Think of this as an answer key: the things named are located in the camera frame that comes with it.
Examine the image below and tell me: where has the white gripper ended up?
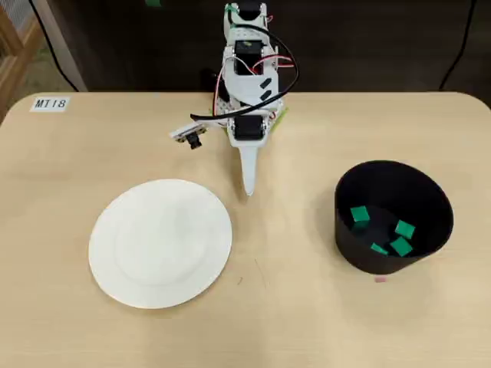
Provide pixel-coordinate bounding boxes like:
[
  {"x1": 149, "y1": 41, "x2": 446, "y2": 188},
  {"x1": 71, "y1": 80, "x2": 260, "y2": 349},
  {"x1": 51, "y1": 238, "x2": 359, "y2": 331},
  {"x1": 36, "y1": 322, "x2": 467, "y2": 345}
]
[{"x1": 229, "y1": 113, "x2": 271, "y2": 197}]

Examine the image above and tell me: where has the white round plate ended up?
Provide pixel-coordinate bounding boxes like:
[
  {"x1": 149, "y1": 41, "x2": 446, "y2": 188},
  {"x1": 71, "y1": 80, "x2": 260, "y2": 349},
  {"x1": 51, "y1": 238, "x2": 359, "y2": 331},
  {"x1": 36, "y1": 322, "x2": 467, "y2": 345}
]
[{"x1": 87, "y1": 178, "x2": 233, "y2": 310}]

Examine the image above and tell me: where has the black round pot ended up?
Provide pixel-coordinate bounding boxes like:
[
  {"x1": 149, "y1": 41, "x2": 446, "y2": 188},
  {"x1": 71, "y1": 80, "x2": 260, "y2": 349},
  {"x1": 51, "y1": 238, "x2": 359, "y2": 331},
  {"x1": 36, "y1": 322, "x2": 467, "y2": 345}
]
[{"x1": 334, "y1": 159, "x2": 455, "y2": 275}]

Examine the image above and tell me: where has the white MT18 label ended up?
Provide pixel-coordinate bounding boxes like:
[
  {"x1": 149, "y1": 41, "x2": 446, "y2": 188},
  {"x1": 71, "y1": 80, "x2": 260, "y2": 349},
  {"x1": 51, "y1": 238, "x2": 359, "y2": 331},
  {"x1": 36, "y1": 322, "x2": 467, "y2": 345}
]
[{"x1": 29, "y1": 96, "x2": 71, "y2": 113}]

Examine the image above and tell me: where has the light gray panel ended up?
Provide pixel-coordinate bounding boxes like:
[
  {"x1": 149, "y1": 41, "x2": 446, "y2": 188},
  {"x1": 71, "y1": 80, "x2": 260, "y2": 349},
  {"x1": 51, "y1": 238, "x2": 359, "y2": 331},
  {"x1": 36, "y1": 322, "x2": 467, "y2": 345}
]
[{"x1": 30, "y1": 0, "x2": 88, "y2": 93}]

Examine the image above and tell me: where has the red white wrist servo wire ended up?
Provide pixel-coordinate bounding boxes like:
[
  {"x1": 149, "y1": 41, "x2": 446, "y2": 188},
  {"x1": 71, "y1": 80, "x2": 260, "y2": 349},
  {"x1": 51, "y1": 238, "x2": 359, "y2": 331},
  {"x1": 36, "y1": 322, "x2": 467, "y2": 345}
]
[{"x1": 212, "y1": 55, "x2": 296, "y2": 116}]

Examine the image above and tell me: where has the thick black camera cable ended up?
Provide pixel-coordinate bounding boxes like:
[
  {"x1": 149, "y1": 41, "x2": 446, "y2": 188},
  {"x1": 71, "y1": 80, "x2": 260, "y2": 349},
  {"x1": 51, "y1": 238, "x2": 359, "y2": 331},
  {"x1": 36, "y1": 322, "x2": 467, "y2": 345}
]
[{"x1": 190, "y1": 3, "x2": 301, "y2": 122}]

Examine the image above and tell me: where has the thin black background cable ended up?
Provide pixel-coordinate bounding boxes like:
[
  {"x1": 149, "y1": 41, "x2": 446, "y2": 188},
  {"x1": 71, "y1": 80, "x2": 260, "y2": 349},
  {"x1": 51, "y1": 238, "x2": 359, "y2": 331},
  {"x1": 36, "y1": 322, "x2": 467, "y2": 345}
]
[
  {"x1": 28, "y1": 0, "x2": 80, "y2": 93},
  {"x1": 438, "y1": 0, "x2": 476, "y2": 93}
]

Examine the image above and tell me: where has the wooden furniture frame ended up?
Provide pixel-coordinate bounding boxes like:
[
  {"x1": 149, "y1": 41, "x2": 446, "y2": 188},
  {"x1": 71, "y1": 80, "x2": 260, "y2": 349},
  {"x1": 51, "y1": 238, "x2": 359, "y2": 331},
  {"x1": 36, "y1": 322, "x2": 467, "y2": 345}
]
[{"x1": 0, "y1": 7, "x2": 43, "y2": 127}]

